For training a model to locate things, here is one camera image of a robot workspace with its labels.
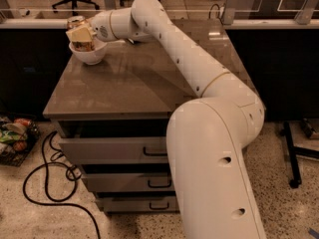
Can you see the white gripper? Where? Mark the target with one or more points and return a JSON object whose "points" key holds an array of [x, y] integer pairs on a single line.
{"points": [[101, 26]]}

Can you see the orange soda can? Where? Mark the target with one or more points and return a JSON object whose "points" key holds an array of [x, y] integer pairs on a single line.
{"points": [[79, 34]]}

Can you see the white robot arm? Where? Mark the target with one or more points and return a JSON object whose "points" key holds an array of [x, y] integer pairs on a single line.
{"points": [[205, 137]]}

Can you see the white bowl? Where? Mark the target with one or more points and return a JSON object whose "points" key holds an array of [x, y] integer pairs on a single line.
{"points": [[93, 57]]}

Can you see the grey drawer cabinet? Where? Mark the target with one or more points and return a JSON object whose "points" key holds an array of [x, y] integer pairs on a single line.
{"points": [[132, 92]]}

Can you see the black basket of snacks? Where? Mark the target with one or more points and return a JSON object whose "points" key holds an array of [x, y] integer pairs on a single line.
{"points": [[18, 135]]}

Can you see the top grey drawer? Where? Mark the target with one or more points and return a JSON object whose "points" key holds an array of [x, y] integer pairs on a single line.
{"points": [[115, 150]]}

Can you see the grey drawer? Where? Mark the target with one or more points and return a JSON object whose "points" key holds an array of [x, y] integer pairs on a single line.
{"points": [[148, 204], [128, 182], [115, 150]]}

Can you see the middle grey drawer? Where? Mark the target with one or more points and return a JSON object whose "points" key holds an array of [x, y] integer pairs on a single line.
{"points": [[128, 182]]}

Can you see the bottom grey drawer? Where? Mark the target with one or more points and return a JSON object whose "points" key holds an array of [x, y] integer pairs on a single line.
{"points": [[148, 204]]}

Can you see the black metal stand base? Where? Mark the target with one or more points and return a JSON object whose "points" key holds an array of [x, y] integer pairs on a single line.
{"points": [[293, 152]]}

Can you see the black cable loop background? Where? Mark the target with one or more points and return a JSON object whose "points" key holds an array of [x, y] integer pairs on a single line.
{"points": [[214, 11]]}

